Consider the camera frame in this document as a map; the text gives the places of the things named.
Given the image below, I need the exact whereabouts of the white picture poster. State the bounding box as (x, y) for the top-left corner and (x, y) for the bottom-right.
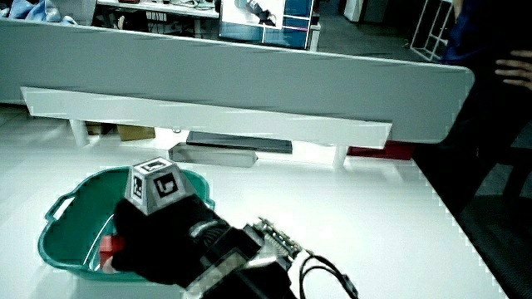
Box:
(219, 0), (287, 31)

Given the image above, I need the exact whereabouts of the green plastic basket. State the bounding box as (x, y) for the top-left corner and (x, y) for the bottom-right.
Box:
(37, 165), (216, 284)

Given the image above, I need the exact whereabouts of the white background desk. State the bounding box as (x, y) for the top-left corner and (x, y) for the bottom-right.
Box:
(96, 0), (220, 20)

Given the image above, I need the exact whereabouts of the blue panel cabinet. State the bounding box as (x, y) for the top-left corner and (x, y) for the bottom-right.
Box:
(218, 0), (316, 51)

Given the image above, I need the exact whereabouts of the red block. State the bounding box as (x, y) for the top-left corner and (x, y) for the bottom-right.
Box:
(98, 234), (126, 267)

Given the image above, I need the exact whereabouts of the white background appliance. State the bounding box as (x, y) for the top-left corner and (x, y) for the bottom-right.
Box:
(342, 0), (391, 24)

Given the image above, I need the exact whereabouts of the light blue cloth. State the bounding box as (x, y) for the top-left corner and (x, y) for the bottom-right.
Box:
(0, 0), (78, 26)

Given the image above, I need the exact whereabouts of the red flat object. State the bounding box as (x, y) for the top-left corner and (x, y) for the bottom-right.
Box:
(346, 140), (416, 161)

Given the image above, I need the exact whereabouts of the large white board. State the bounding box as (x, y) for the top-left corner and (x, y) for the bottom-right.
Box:
(0, 17), (476, 145)

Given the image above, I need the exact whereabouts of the brown cardboard box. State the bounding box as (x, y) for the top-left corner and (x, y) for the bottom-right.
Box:
(116, 124), (156, 142)

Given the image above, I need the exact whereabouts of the black glove cable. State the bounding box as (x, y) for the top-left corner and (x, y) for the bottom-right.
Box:
(298, 252), (360, 299)

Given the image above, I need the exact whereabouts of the person's right hand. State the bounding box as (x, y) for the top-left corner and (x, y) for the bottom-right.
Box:
(111, 156), (232, 288)

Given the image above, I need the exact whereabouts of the flat black keyboard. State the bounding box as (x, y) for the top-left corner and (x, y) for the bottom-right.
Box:
(185, 130), (293, 155)

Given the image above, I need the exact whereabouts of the white metal rack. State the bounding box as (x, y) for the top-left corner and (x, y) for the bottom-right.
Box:
(410, 0), (455, 63)

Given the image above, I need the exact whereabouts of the grey oblong box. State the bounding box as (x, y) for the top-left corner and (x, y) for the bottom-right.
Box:
(168, 142), (259, 169)

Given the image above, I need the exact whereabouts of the white desk riser shelf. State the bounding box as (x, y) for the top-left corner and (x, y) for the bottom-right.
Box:
(20, 86), (393, 169)

